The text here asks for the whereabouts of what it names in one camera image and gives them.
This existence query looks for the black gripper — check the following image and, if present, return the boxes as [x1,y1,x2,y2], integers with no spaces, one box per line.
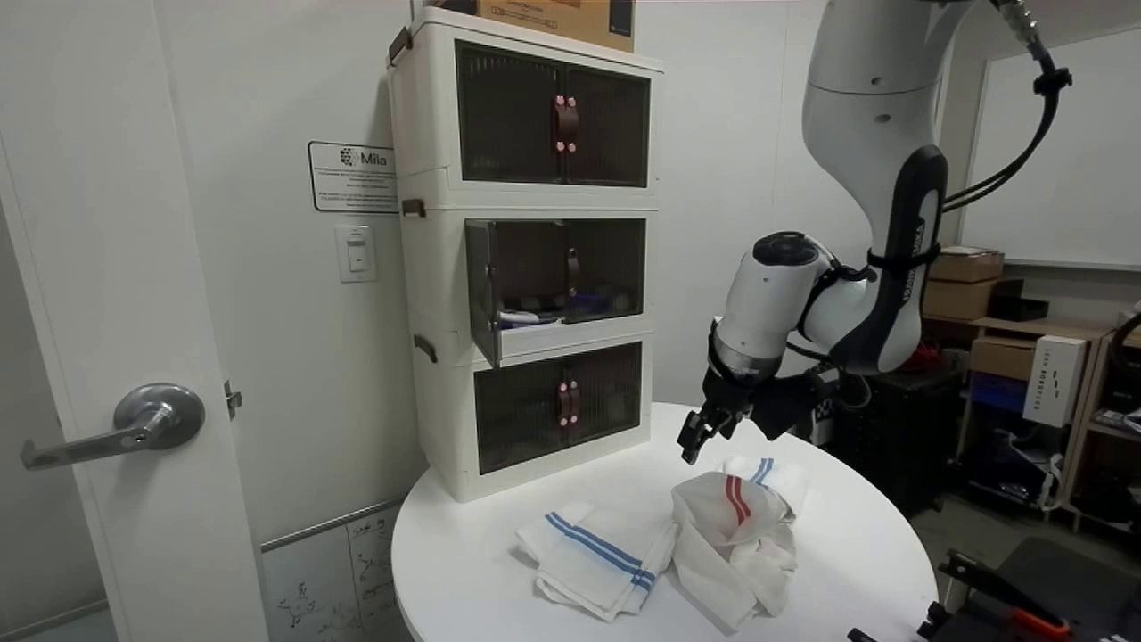
[674,352,775,468]

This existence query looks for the white towel light blue stripes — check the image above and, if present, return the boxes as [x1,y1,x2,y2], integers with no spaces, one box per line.
[725,446,804,492]

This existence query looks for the white towel dark blue stripes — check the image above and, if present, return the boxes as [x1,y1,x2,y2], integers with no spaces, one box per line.
[512,503,682,625]

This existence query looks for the dark cabinet door, closed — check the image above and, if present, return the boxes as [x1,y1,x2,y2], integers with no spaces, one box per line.
[452,41,656,193]
[471,338,654,477]

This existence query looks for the white stacked storage cabinet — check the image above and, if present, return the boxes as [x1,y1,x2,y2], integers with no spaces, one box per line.
[386,5,662,503]

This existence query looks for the brown cardboard box on cabinet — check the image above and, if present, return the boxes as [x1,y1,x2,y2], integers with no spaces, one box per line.
[405,0,640,54]

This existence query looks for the black equipment case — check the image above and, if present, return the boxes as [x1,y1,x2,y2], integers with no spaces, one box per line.
[824,362,969,518]

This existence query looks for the large brown cardboard box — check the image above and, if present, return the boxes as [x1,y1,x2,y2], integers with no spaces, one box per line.
[925,247,1008,326]

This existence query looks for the small brown cardboard box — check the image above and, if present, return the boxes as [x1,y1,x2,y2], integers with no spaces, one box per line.
[965,336,1041,385]

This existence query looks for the white carton box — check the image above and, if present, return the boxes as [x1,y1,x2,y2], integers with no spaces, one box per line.
[1021,331,1090,431]

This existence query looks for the dark grey chair seat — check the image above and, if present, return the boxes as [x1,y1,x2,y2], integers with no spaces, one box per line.
[993,531,1141,642]

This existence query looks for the wooden storage shelf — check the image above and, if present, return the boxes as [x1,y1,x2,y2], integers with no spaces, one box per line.
[919,243,1141,544]

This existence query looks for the white room door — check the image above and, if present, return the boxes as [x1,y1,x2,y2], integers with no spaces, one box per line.
[0,0,272,642]

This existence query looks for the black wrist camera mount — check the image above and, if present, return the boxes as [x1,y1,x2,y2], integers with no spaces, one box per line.
[758,368,857,446]

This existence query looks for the red handled tool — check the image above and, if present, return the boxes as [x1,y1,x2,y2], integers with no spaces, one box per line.
[939,552,1079,642]

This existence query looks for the white light switch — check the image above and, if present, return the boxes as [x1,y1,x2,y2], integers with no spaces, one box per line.
[334,222,382,288]

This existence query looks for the white wall sign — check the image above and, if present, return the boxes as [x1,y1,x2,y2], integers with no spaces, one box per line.
[302,138,402,218]

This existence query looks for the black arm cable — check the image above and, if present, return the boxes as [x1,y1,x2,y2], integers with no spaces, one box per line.
[939,0,1078,218]

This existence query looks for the silver lever door handle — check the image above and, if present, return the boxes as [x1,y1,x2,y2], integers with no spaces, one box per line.
[16,379,209,474]

